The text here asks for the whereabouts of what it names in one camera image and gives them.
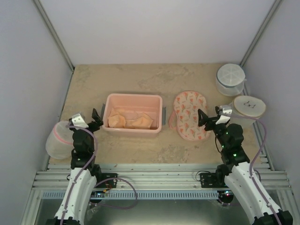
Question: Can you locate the floral bra laundry bag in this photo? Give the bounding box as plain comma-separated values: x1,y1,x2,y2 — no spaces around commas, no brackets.
169,90,210,141

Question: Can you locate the beige bra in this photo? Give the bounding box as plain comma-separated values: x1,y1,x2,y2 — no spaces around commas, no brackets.
108,108,153,129

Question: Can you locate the pink plastic bin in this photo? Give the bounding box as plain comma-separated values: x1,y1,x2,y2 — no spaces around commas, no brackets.
102,94,165,138

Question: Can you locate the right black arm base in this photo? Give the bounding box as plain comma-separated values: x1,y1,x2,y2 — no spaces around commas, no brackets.
199,172,227,188

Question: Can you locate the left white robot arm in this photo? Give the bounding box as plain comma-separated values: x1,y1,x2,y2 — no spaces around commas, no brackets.
46,108,103,225

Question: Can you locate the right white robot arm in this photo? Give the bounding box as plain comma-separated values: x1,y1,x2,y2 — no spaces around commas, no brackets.
195,105,293,225

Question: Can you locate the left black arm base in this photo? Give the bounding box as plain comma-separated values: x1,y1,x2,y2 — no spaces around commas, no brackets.
95,173,118,189

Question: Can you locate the beige-trimmed cylindrical laundry bag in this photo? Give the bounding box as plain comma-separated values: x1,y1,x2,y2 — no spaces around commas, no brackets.
229,96,266,128

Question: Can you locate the blue-trimmed cylindrical laundry bag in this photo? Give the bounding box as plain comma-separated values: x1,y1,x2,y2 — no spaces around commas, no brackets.
216,63,246,97

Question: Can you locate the pink-trimmed cylindrical laundry bag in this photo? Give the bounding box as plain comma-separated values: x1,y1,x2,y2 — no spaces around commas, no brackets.
45,121,74,160

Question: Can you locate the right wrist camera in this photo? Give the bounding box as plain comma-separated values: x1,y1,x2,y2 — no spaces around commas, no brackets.
216,105,232,125

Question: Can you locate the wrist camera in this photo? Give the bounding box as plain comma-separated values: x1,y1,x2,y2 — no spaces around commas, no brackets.
69,113,89,128
216,105,232,125

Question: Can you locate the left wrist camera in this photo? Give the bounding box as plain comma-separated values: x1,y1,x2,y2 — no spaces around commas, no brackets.
69,113,89,128

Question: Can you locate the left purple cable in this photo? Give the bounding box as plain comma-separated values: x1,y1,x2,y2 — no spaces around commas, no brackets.
60,124,139,225

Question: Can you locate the aluminium mounting rail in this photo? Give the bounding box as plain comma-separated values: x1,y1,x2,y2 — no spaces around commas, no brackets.
32,163,291,190

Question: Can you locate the blue slotted cable duct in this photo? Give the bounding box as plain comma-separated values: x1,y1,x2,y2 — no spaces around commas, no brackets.
42,189,222,200

